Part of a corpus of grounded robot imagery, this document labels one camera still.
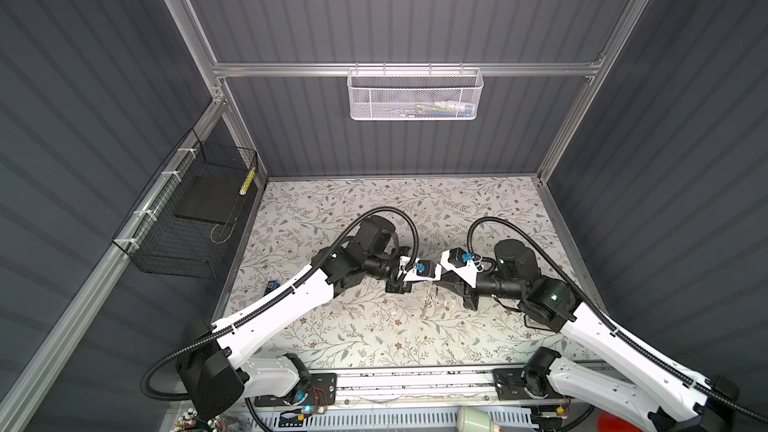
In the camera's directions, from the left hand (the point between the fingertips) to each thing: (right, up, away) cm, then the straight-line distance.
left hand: (430, 270), depth 69 cm
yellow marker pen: (-49, +21, +12) cm, 55 cm away
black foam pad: (-53, +17, +3) cm, 56 cm away
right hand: (+2, -2, 0) cm, 3 cm away
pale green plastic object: (+8, -31, -6) cm, 33 cm away
